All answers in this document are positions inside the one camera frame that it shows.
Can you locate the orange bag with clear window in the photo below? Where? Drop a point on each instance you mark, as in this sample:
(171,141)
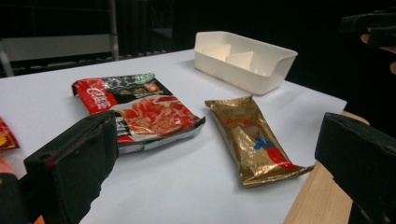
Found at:
(3,166)

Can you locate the red and black food packet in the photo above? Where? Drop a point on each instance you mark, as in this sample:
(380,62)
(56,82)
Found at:
(149,115)

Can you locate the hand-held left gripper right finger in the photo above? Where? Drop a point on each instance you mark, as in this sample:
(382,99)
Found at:
(361,155)

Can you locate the grey metal frame table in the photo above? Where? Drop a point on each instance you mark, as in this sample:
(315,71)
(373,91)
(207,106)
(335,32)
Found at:
(62,46)

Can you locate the white table mat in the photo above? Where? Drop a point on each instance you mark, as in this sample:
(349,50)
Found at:
(193,174)

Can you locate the gold foil snack packet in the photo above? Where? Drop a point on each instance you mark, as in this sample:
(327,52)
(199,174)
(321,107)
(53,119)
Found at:
(249,137)

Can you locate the red-orange snack packet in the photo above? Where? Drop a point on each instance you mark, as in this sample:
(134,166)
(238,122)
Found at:
(6,137)

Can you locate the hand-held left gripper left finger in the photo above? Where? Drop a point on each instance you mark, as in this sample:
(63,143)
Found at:
(74,161)

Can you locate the white plastic storage box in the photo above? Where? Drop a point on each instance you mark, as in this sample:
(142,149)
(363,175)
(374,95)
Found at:
(243,77)

